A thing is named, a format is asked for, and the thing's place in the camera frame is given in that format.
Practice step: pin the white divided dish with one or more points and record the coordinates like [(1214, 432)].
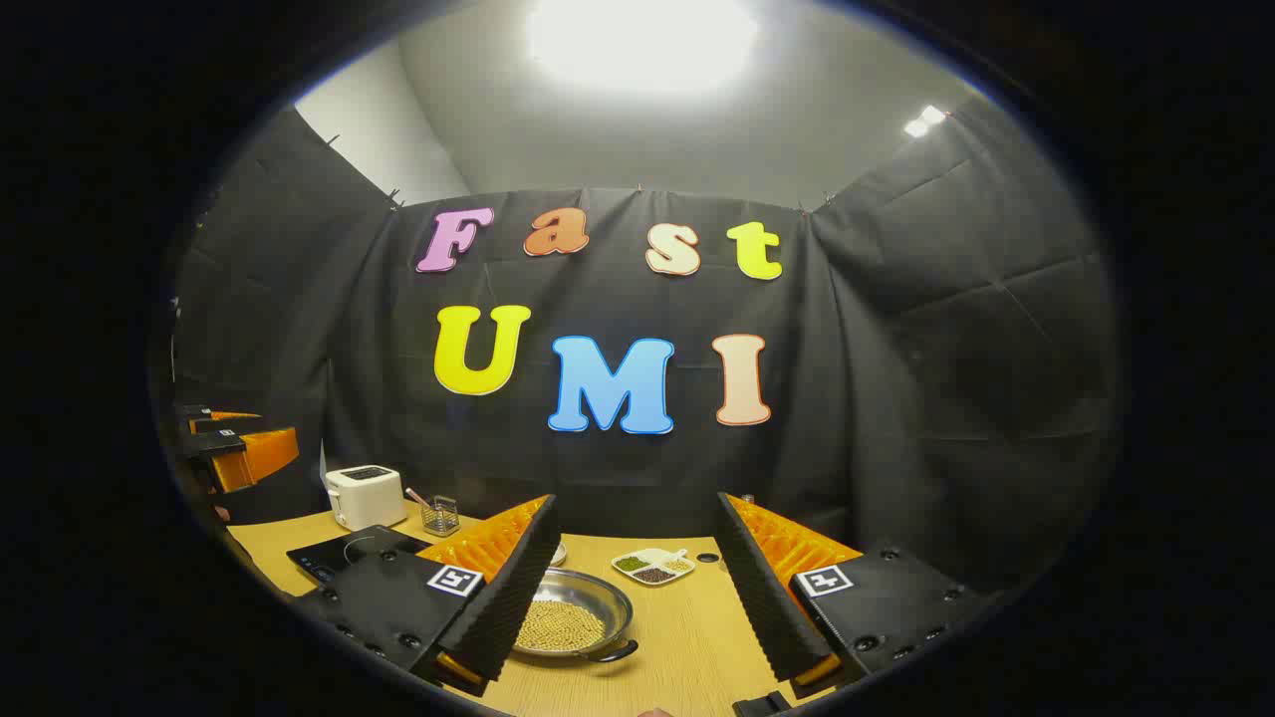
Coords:
[(652, 554)]

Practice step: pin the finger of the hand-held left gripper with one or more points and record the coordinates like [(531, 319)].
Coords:
[(204, 411), (224, 446)]

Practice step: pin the dark red beans heap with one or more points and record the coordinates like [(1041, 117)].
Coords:
[(653, 575)]

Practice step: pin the pink striped utensil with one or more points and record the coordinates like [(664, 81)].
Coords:
[(416, 496)]

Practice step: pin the black induction cooktop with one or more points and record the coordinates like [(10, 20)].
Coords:
[(339, 558)]

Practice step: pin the small ceiling light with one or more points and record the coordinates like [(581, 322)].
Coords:
[(924, 121)]

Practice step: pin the white toaster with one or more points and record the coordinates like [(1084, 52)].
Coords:
[(364, 498)]

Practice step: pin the green mung beans heap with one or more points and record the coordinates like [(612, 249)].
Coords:
[(631, 564)]

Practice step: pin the white round plate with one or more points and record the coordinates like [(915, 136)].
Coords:
[(560, 554)]

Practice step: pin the large ceiling light panel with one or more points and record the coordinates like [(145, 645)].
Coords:
[(637, 40)]

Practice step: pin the stainless steel pot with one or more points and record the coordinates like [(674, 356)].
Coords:
[(588, 588)]

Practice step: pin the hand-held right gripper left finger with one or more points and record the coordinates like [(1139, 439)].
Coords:
[(513, 597)]

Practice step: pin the pile of soybeans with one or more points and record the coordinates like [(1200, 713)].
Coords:
[(560, 625)]

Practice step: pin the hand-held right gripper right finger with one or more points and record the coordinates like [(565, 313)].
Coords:
[(767, 597)]

